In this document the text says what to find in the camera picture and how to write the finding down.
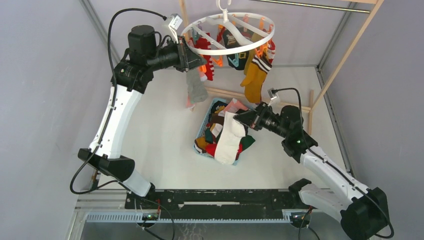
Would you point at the mustard striped sock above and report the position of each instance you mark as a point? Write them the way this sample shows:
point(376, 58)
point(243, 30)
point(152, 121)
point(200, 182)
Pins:
point(257, 72)

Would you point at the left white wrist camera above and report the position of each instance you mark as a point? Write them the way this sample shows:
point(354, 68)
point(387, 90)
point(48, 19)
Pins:
point(171, 25)

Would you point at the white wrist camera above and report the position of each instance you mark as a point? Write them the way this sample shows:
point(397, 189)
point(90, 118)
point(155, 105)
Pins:
point(171, 25)
point(273, 95)

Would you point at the blue plastic laundry basket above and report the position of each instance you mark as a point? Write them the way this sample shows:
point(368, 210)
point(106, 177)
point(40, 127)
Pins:
point(208, 135)

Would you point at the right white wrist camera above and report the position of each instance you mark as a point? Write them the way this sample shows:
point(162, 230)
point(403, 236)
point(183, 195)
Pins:
point(273, 95)

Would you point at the white round clip hanger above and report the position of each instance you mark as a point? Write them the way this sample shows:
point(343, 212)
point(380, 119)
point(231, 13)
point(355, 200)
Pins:
point(240, 32)

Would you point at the dark green sock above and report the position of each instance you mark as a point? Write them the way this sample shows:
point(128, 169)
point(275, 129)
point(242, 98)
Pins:
point(246, 142)

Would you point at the wooden drying rack frame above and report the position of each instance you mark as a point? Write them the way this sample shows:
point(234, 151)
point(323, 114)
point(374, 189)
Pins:
point(368, 7)

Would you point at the dark brown sock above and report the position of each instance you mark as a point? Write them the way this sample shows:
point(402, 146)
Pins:
point(217, 119)

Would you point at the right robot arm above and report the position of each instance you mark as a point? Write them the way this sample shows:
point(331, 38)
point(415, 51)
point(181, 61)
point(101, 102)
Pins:
point(361, 211)

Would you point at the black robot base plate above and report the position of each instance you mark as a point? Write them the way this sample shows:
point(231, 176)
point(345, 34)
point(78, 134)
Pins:
point(217, 204)

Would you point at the grey beige striped sock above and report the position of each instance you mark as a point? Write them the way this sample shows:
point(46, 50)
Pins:
point(195, 86)

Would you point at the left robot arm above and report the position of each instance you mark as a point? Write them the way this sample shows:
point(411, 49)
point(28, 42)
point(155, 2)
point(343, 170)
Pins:
point(130, 79)

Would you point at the pink patterned hanging sock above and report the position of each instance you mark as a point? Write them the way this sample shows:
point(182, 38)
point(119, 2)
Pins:
point(190, 105)

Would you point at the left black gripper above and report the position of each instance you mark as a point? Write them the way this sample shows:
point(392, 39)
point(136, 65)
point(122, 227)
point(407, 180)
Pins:
point(187, 59)

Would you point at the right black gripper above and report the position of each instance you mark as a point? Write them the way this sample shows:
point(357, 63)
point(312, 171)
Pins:
point(253, 118)

